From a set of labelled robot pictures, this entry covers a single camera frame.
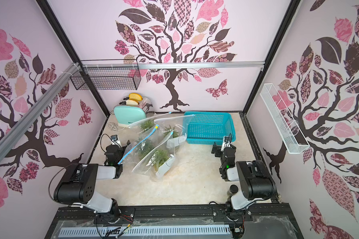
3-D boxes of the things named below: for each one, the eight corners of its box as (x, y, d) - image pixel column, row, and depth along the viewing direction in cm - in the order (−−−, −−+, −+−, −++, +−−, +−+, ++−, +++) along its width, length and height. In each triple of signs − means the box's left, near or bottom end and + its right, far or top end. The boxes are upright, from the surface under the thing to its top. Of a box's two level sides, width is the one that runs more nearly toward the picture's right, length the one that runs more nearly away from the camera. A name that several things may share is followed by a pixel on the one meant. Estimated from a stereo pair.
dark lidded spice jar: (226, 197, 81) (231, 192, 73) (225, 190, 84) (230, 184, 75) (233, 197, 81) (239, 192, 73) (232, 190, 84) (237, 184, 75)
